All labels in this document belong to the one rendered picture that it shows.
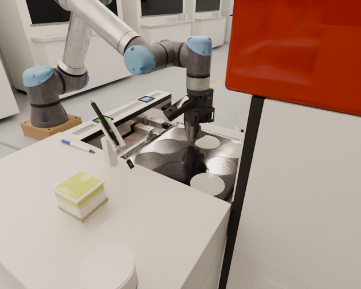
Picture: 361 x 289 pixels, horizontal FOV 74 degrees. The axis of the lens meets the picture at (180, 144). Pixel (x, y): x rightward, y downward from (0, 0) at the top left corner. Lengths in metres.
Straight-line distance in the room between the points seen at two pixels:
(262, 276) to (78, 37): 1.00
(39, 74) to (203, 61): 0.67
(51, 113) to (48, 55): 2.70
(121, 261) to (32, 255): 0.22
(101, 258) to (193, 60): 0.56
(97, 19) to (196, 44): 0.28
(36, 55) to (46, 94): 2.87
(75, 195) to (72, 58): 0.74
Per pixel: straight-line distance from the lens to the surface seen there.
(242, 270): 0.72
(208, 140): 0.91
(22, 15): 3.93
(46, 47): 3.81
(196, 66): 0.74
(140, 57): 0.66
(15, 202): 0.67
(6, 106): 3.65
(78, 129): 0.92
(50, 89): 1.14
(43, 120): 1.17
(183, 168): 0.76
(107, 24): 0.76
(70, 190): 0.53
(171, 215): 0.53
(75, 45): 1.10
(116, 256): 0.37
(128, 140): 0.96
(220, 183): 0.72
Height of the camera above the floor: 1.36
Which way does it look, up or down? 32 degrees down
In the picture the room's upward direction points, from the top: 1 degrees clockwise
